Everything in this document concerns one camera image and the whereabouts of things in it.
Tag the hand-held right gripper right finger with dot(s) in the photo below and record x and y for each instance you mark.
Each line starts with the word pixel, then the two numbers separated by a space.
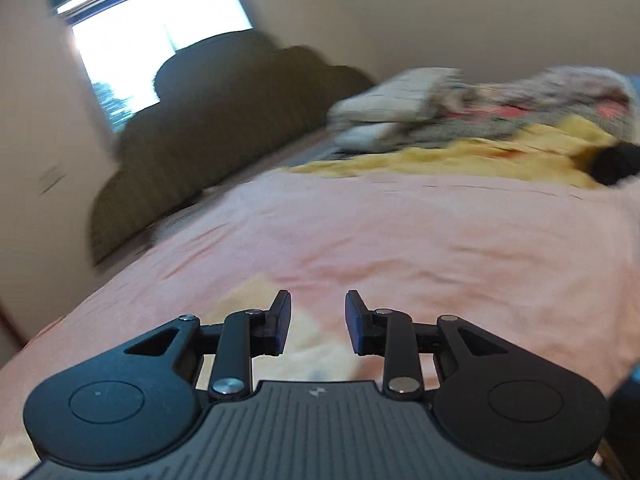
pixel 354 321

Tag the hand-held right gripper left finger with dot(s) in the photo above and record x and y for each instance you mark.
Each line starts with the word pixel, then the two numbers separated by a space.
pixel 281 322

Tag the pink bed blanket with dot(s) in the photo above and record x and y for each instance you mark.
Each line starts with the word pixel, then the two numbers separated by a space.
pixel 425 240

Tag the olive green padded headboard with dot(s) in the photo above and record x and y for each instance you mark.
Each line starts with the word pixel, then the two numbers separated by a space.
pixel 210 125

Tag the white folded pillow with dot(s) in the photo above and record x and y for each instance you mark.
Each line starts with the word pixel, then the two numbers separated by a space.
pixel 385 102

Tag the yellow blanket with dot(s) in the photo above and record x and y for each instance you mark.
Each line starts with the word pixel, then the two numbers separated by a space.
pixel 500 155

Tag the grey and red patterned quilt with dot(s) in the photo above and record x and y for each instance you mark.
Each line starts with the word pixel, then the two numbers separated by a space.
pixel 545 95

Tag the dark cloth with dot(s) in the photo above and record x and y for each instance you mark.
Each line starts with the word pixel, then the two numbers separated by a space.
pixel 617 162

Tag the bright window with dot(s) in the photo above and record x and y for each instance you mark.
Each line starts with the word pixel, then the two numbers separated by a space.
pixel 150 20

